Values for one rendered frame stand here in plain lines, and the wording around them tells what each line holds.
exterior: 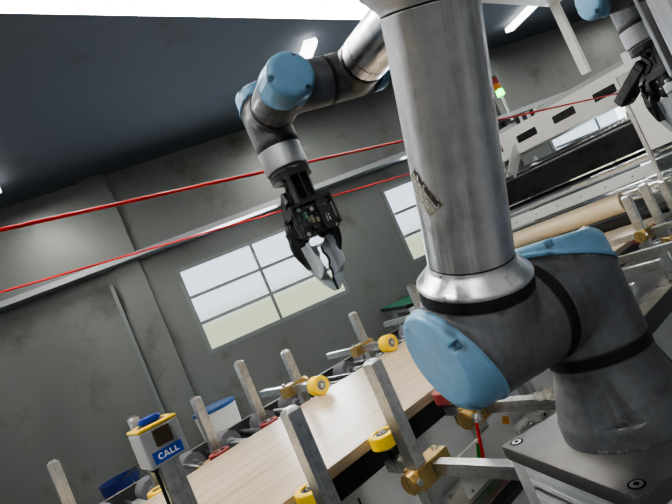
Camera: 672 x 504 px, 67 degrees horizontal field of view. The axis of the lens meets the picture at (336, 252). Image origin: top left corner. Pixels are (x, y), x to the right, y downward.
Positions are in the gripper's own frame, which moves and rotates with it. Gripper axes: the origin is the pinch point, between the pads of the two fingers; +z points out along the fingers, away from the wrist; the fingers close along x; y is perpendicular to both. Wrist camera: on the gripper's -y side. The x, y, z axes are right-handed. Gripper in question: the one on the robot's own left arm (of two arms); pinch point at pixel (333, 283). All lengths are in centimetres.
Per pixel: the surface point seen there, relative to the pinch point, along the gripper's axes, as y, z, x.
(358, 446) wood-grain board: -49, 42, 2
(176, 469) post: -12.9, 18.6, -35.7
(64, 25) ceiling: -248, -217, -30
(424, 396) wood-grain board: -61, 42, 28
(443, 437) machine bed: -65, 57, 29
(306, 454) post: -22.5, 29.6, -13.6
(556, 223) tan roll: -207, 25, 213
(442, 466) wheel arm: -31, 49, 14
